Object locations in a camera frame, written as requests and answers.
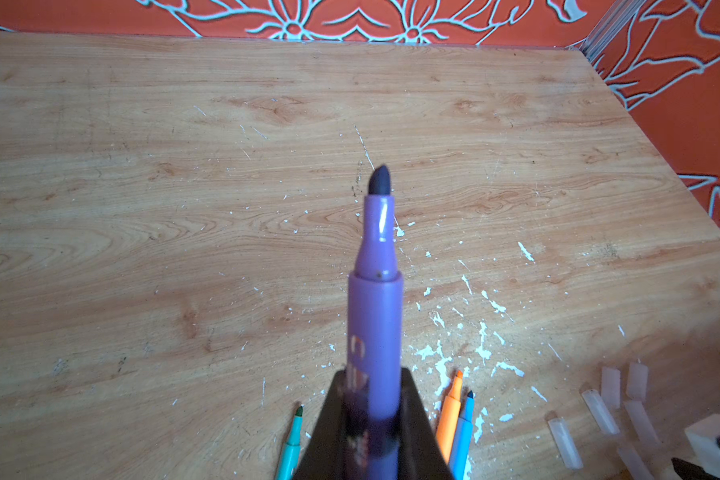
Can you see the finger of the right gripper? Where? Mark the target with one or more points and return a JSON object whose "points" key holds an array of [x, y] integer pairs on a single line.
{"points": [[689, 471]]}

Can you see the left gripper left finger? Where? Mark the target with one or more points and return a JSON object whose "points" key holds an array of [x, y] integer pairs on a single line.
{"points": [[324, 456]]}

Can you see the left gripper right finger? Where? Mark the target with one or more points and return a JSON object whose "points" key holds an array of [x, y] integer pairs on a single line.
{"points": [[419, 455]]}

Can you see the blue marker pen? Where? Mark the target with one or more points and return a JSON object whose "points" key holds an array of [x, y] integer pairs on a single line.
{"points": [[461, 440]]}

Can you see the clear pen cap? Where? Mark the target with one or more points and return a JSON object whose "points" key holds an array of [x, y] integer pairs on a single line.
{"points": [[565, 443], [641, 423], [633, 462], [600, 412], [637, 381], [610, 387]]}

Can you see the purple marker pen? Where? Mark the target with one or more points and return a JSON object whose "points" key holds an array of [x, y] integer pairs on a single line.
{"points": [[373, 368]]}

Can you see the green marker pen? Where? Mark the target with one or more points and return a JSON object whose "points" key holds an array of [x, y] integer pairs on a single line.
{"points": [[290, 453]]}

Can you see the orange marker pen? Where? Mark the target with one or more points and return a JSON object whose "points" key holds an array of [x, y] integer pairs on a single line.
{"points": [[449, 417]]}

